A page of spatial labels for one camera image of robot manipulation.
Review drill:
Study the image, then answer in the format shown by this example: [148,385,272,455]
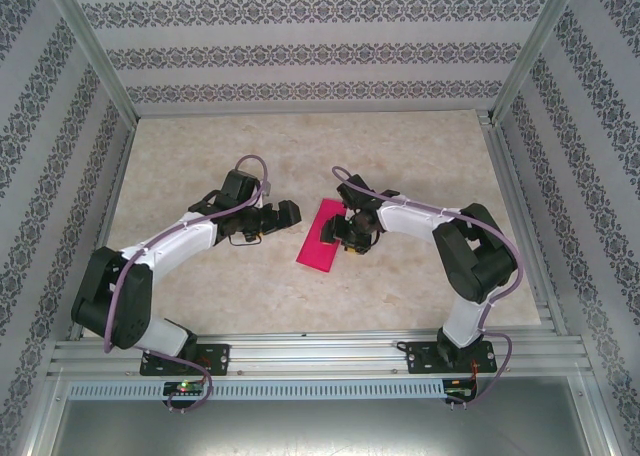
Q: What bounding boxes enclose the slotted grey cable duct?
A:
[67,378,447,402]

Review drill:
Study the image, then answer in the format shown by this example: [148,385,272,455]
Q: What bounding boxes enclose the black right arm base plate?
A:
[405,340,497,376]

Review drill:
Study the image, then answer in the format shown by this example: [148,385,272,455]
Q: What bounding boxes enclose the aluminium side rail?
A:
[477,110,569,335]
[68,118,137,341]

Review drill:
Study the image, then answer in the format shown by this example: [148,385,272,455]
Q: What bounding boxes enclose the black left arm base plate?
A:
[139,343,232,377]

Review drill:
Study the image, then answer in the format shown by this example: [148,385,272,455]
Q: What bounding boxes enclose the pink paper sheet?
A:
[294,198,351,275]

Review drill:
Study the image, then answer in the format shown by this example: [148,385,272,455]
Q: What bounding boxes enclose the aluminium frame post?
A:
[42,0,139,122]
[489,0,584,122]

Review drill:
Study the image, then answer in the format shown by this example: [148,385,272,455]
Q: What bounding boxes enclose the aluminium mounting rail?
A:
[47,329,594,378]

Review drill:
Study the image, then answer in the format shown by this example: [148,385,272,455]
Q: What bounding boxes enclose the grey sheet metal panel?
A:
[19,375,619,456]

